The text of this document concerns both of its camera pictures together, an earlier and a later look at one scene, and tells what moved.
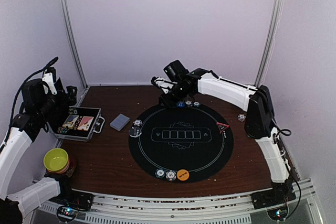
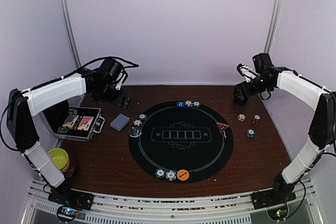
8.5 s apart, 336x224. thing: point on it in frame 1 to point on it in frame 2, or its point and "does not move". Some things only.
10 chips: x=170 y=176 does not move
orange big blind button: x=182 y=174 does not move
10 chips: x=188 y=103 does not move
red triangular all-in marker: x=221 y=127 does not move
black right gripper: x=167 y=102 to x=238 y=87
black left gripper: x=64 y=103 to x=118 y=101
